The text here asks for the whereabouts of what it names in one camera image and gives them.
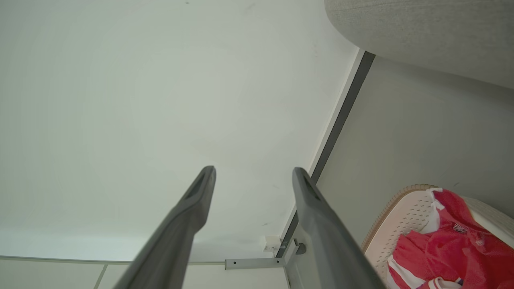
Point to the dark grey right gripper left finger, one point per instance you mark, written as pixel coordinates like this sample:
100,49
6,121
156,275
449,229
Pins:
182,224

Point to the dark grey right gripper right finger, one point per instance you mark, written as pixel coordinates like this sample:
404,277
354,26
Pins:
325,241

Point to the red and white jersey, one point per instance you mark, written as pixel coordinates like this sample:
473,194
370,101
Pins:
453,249

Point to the white perforated basket brown rim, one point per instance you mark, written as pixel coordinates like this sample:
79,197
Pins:
405,224

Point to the black and white baseboard strip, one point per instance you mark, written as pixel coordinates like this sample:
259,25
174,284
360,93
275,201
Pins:
341,116

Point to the grey fabric sofa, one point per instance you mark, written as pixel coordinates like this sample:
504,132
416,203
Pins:
433,32

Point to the black round frame foot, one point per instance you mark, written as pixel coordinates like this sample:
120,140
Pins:
301,249

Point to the white wall socket box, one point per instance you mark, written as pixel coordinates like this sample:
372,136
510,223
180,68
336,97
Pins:
272,243

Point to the grey metal frame leg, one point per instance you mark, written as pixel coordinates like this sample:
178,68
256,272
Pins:
257,263

